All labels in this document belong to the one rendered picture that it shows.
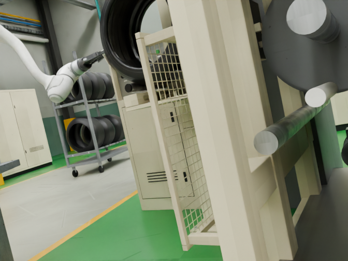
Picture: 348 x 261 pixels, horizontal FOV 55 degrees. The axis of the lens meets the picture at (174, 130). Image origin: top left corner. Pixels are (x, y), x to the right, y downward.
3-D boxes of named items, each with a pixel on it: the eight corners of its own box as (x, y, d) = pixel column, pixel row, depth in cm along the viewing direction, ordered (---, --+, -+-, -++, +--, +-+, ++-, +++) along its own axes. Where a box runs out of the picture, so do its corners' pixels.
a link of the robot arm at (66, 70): (85, 69, 206) (78, 83, 198) (70, 78, 215) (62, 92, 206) (72, 56, 200) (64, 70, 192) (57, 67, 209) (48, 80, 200)
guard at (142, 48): (261, 173, 183) (235, 46, 178) (264, 173, 182) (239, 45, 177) (183, 250, 106) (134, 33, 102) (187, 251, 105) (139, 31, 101)
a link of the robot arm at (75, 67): (80, 61, 204) (86, 57, 201) (84, 75, 204) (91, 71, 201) (68, 61, 196) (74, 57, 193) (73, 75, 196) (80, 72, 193)
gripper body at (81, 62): (75, 58, 193) (86, 52, 188) (86, 59, 201) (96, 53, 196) (79, 71, 193) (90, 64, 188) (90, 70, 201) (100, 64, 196)
